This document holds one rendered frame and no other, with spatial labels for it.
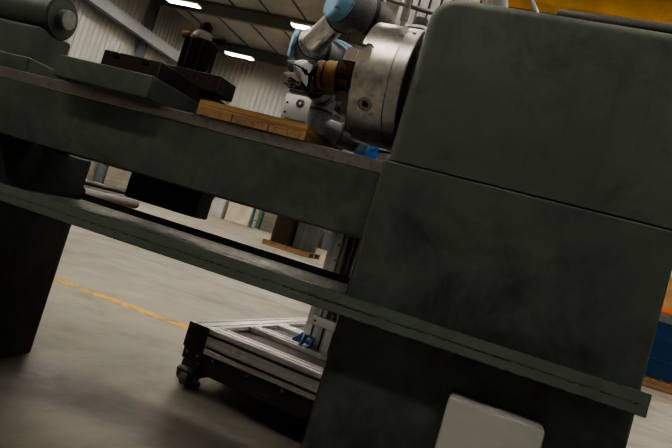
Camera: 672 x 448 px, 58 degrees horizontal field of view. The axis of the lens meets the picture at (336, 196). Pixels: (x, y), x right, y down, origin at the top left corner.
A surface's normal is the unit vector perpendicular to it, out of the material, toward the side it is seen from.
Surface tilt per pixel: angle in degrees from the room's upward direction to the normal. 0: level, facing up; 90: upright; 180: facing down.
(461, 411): 90
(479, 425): 90
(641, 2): 90
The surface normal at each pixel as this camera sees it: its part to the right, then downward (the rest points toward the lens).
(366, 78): -0.32, 0.05
